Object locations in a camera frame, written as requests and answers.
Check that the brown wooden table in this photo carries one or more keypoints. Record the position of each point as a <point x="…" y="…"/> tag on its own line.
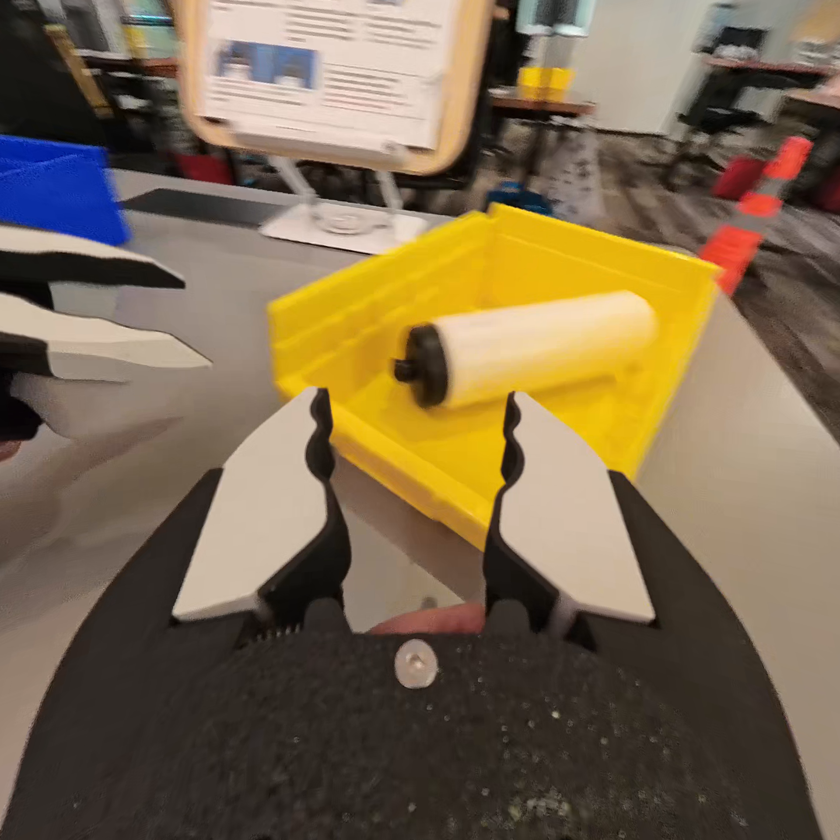
<point x="544" y="105"/>

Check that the red plastic bin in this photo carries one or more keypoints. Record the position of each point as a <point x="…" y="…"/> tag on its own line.
<point x="830" y="197"/>
<point x="738" y="178"/>

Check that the dark office desk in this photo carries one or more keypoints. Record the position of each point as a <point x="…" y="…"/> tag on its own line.
<point x="761" y="65"/>

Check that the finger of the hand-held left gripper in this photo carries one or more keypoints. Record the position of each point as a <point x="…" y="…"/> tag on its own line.
<point x="118" y="348"/>
<point x="65" y="249"/>

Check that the blue round floor base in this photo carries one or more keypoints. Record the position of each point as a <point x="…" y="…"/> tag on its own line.
<point x="518" y="197"/>

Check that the printed instruction sheet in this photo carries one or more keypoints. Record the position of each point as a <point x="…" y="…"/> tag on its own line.
<point x="341" y="65"/>

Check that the yellow plastic bin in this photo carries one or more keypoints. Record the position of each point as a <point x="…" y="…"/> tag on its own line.
<point x="407" y="308"/>
<point x="544" y="84"/>

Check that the person's right hand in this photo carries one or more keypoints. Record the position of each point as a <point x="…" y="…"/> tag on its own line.
<point x="439" y="620"/>

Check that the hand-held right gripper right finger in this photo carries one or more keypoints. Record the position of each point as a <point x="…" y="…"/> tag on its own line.
<point x="571" y="525"/>

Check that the white plastic bottle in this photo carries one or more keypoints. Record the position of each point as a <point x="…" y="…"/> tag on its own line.
<point x="544" y="348"/>

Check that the instruction sheet on stand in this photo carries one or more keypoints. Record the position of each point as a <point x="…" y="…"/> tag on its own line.
<point x="459" y="131"/>

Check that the blue plastic bin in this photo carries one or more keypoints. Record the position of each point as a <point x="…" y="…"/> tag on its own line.
<point x="52" y="197"/>

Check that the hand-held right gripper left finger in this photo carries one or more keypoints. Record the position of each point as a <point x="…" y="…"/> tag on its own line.
<point x="256" y="518"/>

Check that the black bottle lid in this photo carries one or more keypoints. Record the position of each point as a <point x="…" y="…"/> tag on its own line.
<point x="426" y="364"/>

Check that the orange traffic cone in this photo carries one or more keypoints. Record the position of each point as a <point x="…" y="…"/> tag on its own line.
<point x="728" y="249"/>

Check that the black office chair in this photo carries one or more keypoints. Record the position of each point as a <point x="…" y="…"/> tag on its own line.
<point x="715" y="118"/>

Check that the red bag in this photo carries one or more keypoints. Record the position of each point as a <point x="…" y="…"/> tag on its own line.
<point x="203" y="170"/>

